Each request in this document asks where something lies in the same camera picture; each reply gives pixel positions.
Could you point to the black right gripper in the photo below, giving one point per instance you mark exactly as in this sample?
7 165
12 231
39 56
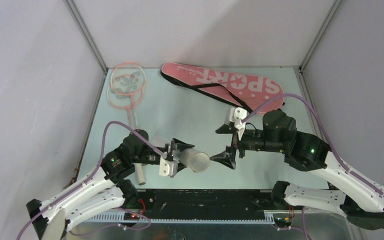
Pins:
227 157

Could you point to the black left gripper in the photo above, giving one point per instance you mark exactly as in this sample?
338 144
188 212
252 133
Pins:
180 145

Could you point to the white shuttlecock tube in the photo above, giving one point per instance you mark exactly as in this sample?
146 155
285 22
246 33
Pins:
197 161

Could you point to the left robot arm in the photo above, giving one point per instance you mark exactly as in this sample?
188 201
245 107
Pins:
106 186

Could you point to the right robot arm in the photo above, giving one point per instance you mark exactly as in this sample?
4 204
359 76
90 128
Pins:
355 197

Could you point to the pink sport racket bag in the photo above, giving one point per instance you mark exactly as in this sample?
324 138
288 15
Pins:
236 89

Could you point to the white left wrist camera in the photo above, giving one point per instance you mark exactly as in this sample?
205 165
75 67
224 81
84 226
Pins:
169 168

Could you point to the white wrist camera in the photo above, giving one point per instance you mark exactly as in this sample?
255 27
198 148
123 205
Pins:
237 115
169 168

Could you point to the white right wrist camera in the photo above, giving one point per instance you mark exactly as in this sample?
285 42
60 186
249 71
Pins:
237 115

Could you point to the aluminium front frame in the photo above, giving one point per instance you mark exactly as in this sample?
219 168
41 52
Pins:
294 224

